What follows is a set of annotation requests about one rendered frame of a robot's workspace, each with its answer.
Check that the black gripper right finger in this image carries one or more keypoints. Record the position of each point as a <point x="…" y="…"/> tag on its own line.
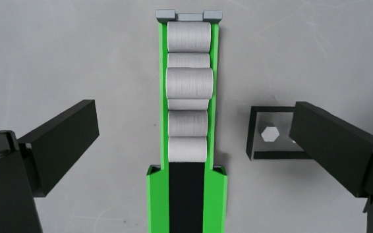
<point x="342" y="149"/>

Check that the black flat strip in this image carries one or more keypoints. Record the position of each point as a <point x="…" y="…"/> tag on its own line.
<point x="186" y="197"/>

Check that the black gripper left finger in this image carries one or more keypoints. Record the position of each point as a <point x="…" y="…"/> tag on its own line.
<point x="32" y="165"/>

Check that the grey shallow tray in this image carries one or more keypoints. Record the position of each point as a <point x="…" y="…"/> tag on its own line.
<point x="281" y="150"/>

